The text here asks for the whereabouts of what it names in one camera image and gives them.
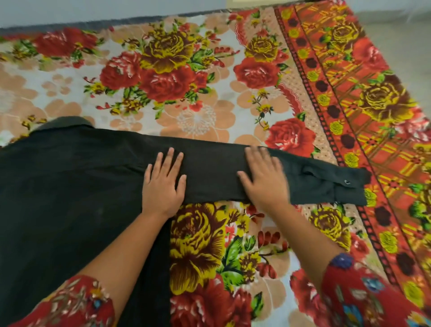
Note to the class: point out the person's left hand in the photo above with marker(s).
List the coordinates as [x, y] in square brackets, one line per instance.
[161, 192]

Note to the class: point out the person's right hand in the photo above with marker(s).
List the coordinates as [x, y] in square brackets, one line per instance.
[266, 185]

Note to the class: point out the black shirt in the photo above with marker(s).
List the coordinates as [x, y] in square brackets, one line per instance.
[67, 202]

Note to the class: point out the bed with floral sheet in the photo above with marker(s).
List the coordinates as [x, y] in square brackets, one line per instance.
[235, 84]

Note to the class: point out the person's left forearm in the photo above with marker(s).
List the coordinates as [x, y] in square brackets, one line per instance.
[124, 256]

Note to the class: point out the person's right forearm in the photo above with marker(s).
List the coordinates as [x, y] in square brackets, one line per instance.
[303, 239]

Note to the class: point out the red floral dress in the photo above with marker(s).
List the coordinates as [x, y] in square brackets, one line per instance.
[363, 300]

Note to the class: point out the cream door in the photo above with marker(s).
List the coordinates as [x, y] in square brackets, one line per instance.
[256, 2]

